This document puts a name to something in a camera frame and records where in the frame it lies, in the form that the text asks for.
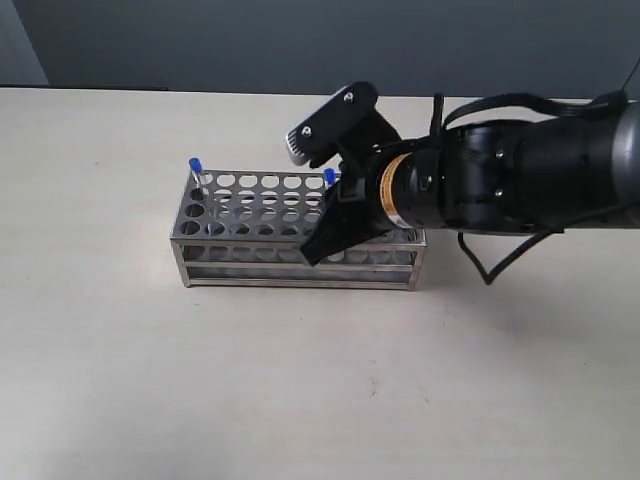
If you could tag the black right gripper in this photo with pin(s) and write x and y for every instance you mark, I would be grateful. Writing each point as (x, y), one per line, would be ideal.
(401, 190)

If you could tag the blue-capped tube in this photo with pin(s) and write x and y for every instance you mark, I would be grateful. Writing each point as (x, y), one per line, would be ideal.
(331, 176)
(196, 169)

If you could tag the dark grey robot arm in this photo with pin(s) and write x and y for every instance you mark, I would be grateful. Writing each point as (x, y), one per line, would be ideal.
(498, 177)

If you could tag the steel test tube rack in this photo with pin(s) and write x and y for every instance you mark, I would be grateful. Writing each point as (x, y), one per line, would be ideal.
(244, 228)

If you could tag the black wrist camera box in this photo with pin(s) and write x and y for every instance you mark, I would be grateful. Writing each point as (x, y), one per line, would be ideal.
(347, 125)

